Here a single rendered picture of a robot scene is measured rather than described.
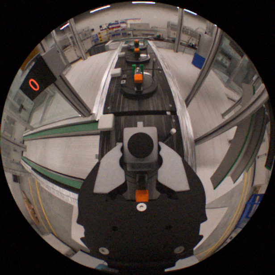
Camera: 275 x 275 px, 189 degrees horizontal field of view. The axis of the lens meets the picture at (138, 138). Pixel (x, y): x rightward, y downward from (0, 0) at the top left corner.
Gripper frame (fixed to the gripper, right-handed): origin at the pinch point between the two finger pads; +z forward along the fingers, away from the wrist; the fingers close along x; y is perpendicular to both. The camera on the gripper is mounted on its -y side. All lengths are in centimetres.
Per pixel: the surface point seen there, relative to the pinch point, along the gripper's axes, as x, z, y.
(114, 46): -26, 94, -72
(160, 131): 5.4, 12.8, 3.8
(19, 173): -82, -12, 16
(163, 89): 9.1, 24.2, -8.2
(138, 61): 0.4, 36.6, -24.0
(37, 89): -19.2, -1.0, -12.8
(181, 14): 45, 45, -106
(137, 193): -0.7, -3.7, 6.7
